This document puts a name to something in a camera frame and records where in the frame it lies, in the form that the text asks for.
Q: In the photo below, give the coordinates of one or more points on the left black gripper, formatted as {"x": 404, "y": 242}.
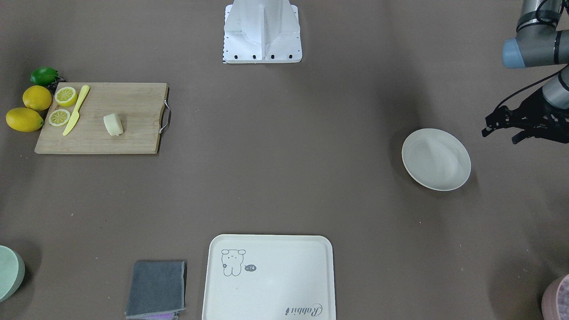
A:
{"x": 535, "y": 109}

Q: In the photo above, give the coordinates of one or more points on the beige round plate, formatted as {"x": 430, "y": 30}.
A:
{"x": 436, "y": 159}

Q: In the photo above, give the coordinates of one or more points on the white steamed bun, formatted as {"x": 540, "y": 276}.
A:
{"x": 113, "y": 124}

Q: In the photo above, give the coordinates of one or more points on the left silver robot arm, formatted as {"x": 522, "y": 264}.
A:
{"x": 539, "y": 43}

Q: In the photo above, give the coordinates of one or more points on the beige rabbit tray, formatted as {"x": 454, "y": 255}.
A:
{"x": 269, "y": 277}

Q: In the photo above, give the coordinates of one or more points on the lemon half near bun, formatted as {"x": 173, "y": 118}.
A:
{"x": 59, "y": 117}

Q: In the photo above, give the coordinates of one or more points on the pink bowl with ice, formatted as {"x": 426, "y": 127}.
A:
{"x": 555, "y": 300}

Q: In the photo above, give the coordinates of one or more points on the wooden cutting board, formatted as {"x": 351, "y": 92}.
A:
{"x": 140, "y": 107}

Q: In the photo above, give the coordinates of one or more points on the grey folded cloth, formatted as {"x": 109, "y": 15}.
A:
{"x": 157, "y": 290}

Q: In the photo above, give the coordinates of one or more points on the yellow plastic knife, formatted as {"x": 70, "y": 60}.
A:
{"x": 75, "y": 115}

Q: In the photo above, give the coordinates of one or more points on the lemon half near edge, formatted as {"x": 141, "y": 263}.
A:
{"x": 66, "y": 97}

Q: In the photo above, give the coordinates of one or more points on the dark grapes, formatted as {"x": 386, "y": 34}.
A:
{"x": 61, "y": 80}

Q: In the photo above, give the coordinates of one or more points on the green lime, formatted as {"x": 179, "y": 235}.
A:
{"x": 44, "y": 76}

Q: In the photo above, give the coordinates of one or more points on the whole lemon near lime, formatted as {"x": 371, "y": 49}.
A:
{"x": 37, "y": 98}

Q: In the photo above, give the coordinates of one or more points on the whole lemon far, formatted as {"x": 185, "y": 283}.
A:
{"x": 24, "y": 119}

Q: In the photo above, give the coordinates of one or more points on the mint green bowl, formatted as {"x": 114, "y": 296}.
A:
{"x": 12, "y": 270}

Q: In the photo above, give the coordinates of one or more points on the white pedestal column base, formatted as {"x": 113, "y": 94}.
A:
{"x": 261, "y": 31}

